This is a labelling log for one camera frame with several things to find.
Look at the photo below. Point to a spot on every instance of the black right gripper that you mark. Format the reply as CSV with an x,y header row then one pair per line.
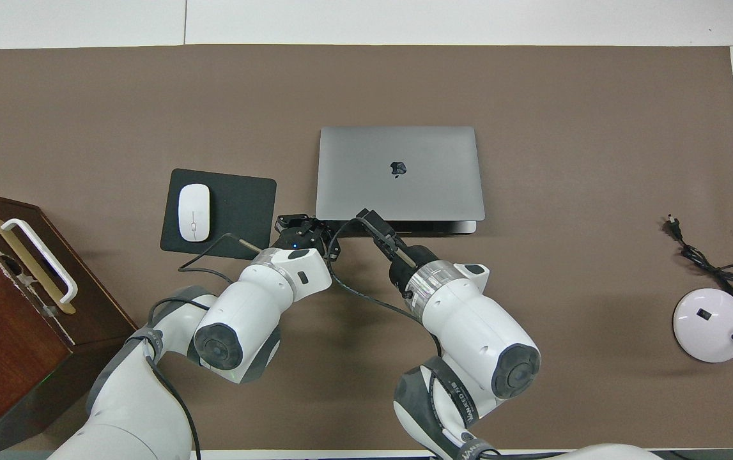
x,y
412,262

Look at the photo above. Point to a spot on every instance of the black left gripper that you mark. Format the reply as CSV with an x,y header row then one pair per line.
x,y
302,237

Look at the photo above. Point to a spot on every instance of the grey aluminium laptop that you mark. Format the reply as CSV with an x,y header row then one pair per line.
x,y
366,185

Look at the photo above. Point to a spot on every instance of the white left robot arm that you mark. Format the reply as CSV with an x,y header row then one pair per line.
x,y
245,306

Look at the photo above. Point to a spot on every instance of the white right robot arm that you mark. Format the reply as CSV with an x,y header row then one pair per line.
x,y
475,326

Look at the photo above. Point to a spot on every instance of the black mouse pad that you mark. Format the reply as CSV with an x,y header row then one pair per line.
x,y
238,204

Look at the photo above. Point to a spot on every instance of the white computer mouse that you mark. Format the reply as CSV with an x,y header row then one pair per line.
x,y
194,211

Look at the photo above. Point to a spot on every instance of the large brown table mat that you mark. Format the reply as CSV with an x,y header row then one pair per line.
x,y
596,383

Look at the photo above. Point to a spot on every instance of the dark brown wooden box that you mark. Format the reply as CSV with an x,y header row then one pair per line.
x,y
8,345

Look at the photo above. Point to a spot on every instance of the white desk lamp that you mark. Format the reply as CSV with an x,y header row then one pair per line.
x,y
708,326

